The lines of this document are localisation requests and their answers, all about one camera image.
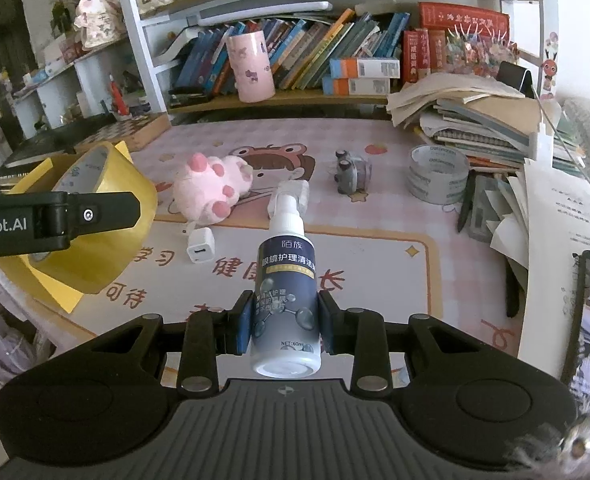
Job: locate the white charger adapter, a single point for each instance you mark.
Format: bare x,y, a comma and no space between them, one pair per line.
200,250

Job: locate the cartoon deer wall sticker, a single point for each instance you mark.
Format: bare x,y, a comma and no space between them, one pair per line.
550,67

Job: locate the red boxed book set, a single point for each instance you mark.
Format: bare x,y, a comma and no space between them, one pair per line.
455,15

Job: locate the white spray bottle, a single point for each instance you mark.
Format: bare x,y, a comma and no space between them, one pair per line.
285,285

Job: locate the pink checked cloth desktop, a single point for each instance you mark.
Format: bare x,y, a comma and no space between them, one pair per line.
375,260

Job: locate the pink plush pig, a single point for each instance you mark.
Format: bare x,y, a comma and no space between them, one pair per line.
205,195

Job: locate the pink cylinder pen holder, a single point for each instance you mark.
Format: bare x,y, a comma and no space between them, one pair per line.
250,67

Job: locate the grey tape roll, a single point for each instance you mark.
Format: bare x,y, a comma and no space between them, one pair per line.
437,180

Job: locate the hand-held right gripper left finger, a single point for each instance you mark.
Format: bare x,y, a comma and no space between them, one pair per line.
245,321

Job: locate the white bookshelf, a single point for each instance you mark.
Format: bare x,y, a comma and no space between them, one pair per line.
135,45

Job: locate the black phone stand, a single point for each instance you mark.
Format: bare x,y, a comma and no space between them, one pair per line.
515,77

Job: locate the pink plush doll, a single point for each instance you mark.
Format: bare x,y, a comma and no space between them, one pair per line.
97,20

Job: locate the yellow tape roll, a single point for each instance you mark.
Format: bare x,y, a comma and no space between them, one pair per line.
125,255

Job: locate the white side shelf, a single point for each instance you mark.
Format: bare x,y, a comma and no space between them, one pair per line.
85,75

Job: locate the orange and white carton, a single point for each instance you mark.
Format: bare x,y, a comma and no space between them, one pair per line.
357,86
365,68

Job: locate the small grey toy figurine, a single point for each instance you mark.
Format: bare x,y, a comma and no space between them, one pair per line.
350,172

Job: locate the row of leaning books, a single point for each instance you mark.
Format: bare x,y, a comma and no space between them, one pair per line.
315,50

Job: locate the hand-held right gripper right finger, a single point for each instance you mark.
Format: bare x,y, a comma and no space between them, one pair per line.
325,321

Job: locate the wooden chessboard box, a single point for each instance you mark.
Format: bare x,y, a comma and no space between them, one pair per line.
125,132

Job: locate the furry silver charm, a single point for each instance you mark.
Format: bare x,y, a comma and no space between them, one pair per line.
582,442

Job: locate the black piano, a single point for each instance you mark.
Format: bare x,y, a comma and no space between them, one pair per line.
45,145

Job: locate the yellow cardboard box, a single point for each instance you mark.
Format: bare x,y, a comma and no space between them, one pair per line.
50,290

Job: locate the pile of papers and books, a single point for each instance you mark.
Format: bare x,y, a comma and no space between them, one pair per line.
475,115

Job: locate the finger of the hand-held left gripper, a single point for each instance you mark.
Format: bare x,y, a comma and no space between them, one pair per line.
115,210

